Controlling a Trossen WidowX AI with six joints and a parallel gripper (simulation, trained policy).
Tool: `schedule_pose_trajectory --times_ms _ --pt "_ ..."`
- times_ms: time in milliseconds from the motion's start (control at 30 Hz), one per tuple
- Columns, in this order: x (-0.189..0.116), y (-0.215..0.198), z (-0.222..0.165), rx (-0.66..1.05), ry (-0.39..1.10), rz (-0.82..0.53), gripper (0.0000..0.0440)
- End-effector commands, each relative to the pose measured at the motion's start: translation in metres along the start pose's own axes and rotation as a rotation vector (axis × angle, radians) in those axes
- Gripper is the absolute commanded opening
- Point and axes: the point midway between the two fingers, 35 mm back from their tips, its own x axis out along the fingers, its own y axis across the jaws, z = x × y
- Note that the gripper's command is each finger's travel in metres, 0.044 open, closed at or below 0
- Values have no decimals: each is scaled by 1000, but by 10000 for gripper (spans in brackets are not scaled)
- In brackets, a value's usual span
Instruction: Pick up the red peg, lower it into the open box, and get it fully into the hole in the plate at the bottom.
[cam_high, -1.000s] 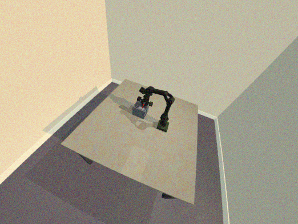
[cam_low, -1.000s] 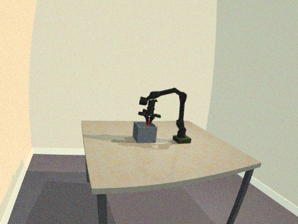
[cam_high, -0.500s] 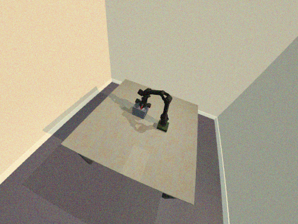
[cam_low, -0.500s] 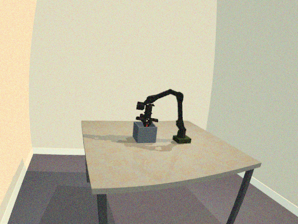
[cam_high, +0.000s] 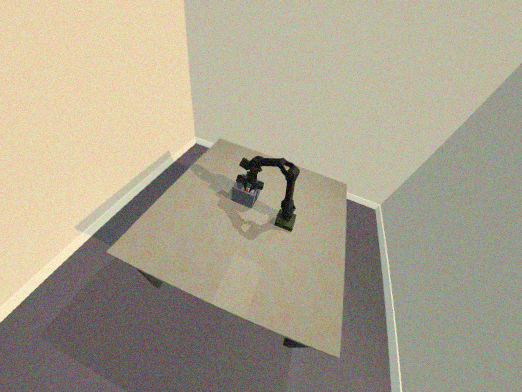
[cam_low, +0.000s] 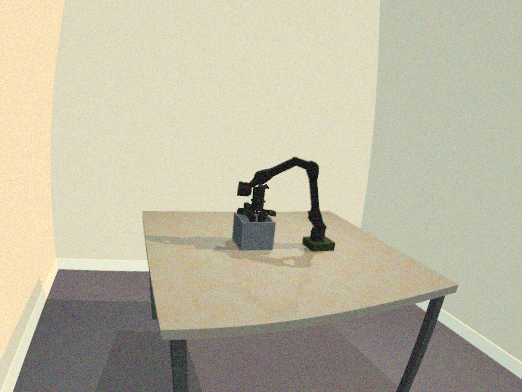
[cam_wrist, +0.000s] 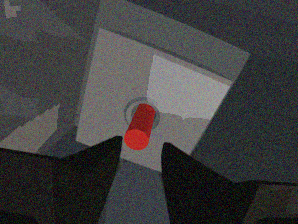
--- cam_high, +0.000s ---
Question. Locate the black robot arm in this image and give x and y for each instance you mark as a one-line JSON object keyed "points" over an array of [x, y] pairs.
{"points": [[287, 204]]}

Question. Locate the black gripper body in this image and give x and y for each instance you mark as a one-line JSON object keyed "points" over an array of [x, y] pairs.
{"points": [[250, 179]]}

